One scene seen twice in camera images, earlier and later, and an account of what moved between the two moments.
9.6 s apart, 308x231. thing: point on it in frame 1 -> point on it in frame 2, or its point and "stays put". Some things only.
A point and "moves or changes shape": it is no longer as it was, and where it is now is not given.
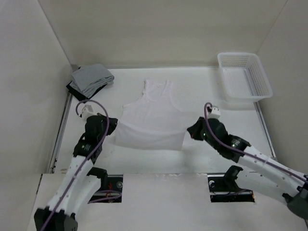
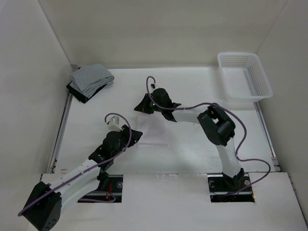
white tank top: [151, 122] moves or changes shape
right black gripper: [194, 131] -> [143, 106]
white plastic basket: [244, 79] stays put
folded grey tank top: [87, 79] stays put
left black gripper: [112, 124] -> [135, 136]
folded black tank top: [79, 96] stays put
